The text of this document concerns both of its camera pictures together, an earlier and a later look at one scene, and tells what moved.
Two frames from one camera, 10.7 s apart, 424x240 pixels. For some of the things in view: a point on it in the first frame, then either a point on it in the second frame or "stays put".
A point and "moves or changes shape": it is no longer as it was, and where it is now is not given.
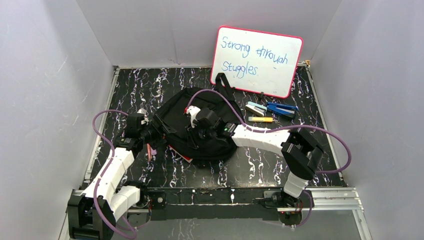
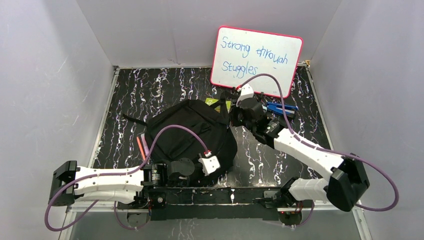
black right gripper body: (206, 134) -> (237, 119)
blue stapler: (283, 109) stays put
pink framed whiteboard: (263, 63) stays put
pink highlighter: (153, 152) -> (146, 148)
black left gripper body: (157, 125) -> (201, 174)
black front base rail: (189, 203) stays put
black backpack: (222, 100) moves or changes shape
